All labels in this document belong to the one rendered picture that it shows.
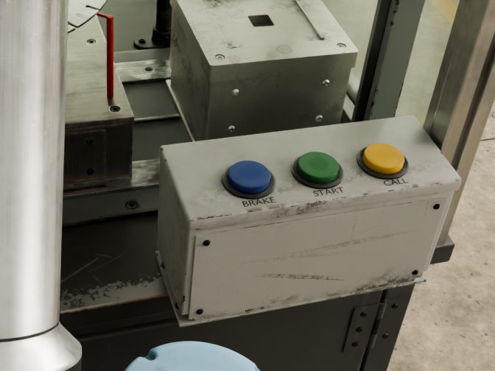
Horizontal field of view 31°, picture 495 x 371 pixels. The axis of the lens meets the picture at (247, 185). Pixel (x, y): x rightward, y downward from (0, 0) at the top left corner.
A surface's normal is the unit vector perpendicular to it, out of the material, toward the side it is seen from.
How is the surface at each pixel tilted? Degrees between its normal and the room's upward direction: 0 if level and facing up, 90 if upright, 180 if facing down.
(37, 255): 68
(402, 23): 90
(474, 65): 90
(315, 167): 0
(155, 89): 0
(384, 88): 90
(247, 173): 0
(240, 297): 90
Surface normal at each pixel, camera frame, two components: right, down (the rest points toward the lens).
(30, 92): 0.71, 0.13
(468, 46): -0.95, 0.13
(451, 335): 0.10, -0.75
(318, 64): 0.31, 0.65
